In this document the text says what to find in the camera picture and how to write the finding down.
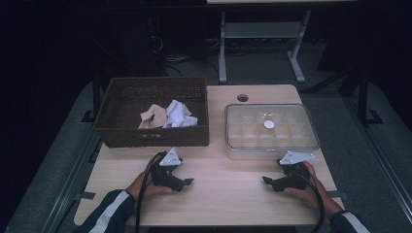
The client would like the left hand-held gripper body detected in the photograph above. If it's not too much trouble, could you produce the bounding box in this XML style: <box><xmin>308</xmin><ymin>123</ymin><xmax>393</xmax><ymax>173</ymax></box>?
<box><xmin>149</xmin><ymin>148</ymin><xmax>184</xmax><ymax>192</ymax></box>

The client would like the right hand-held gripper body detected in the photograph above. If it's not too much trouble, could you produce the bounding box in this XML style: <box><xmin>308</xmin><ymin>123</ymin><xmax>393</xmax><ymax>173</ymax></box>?
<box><xmin>273</xmin><ymin>150</ymin><xmax>316</xmax><ymax>192</ymax></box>

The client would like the white divided organizer box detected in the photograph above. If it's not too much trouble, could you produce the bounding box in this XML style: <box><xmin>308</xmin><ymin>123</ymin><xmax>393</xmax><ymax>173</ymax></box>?
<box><xmin>225</xmin><ymin>105</ymin><xmax>321</xmax><ymax>161</ymax></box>

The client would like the clear lid with white knob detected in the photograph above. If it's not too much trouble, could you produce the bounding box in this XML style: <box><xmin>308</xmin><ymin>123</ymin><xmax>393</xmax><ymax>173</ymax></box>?
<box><xmin>223</xmin><ymin>103</ymin><xmax>322</xmax><ymax>152</ymax></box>

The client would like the white sock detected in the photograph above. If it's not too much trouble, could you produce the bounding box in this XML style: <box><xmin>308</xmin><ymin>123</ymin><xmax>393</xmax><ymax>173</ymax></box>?
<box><xmin>162</xmin><ymin>99</ymin><xmax>198</xmax><ymax>129</ymax></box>

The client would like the tan sock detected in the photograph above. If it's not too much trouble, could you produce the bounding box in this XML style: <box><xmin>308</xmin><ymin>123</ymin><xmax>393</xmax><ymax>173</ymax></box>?
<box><xmin>138</xmin><ymin>104</ymin><xmax>169</xmax><ymax>130</ymax></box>

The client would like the brown woven basket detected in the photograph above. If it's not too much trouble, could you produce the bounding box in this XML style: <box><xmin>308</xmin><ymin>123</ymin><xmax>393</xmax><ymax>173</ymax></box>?
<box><xmin>92</xmin><ymin>76</ymin><xmax>210</xmax><ymax>149</ymax></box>

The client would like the person's left hand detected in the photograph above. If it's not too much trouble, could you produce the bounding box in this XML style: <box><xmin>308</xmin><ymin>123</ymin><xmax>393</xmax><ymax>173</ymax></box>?
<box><xmin>125</xmin><ymin>170</ymin><xmax>174</xmax><ymax>204</ymax></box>

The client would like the person's right hand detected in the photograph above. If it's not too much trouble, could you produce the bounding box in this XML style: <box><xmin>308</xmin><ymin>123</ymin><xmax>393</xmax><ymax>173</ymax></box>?
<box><xmin>283</xmin><ymin>160</ymin><xmax>332</xmax><ymax>212</ymax></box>

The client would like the grey tape strip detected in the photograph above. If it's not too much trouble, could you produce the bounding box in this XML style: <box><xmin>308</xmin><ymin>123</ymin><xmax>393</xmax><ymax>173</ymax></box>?
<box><xmin>75</xmin><ymin>191</ymin><xmax>96</xmax><ymax>201</ymax></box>
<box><xmin>326</xmin><ymin>190</ymin><xmax>349</xmax><ymax>200</ymax></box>

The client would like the black slanted stand leg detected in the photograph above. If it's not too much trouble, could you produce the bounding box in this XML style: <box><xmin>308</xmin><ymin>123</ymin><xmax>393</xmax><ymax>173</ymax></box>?
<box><xmin>300</xmin><ymin>66</ymin><xmax>359</xmax><ymax>95</ymax></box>

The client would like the black metal stand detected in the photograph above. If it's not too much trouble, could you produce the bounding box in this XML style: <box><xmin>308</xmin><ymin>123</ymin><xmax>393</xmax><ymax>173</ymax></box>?
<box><xmin>356</xmin><ymin>67</ymin><xmax>384</xmax><ymax>128</ymax></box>
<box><xmin>81</xmin><ymin>72</ymin><xmax>102</xmax><ymax>123</ymax></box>

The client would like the left hand-held gripper cable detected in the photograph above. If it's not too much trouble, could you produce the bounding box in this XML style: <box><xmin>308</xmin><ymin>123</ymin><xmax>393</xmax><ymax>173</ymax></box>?
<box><xmin>134</xmin><ymin>153</ymin><xmax>164</xmax><ymax>233</ymax></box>

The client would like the hand-held gripper cable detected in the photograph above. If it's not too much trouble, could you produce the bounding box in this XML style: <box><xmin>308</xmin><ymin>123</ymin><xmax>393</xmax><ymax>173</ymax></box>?
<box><xmin>134</xmin><ymin>153</ymin><xmax>164</xmax><ymax>233</ymax></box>
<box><xmin>291</xmin><ymin>171</ymin><xmax>326</xmax><ymax>233</ymax></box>

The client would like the right hand-held gripper cable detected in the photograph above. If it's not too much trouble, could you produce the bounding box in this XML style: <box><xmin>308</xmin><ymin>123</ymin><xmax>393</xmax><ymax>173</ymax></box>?
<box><xmin>291</xmin><ymin>171</ymin><xmax>326</xmax><ymax>233</ymax></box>

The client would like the grey floor rail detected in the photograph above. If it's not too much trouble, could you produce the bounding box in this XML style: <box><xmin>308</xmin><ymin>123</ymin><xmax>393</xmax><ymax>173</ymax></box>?
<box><xmin>42</xmin><ymin>134</ymin><xmax>102</xmax><ymax>233</ymax></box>
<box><xmin>343</xmin><ymin>96</ymin><xmax>412</xmax><ymax>224</ymax></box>

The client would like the bundle of floor cables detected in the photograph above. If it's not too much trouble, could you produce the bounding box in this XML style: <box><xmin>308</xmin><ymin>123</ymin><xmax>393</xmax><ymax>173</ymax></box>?
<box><xmin>147</xmin><ymin>35</ymin><xmax>222</xmax><ymax>79</ymax></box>

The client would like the white metal frame desk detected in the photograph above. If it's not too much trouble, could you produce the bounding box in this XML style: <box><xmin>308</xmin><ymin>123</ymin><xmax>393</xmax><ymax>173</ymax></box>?
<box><xmin>206</xmin><ymin>0</ymin><xmax>358</xmax><ymax>85</ymax></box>

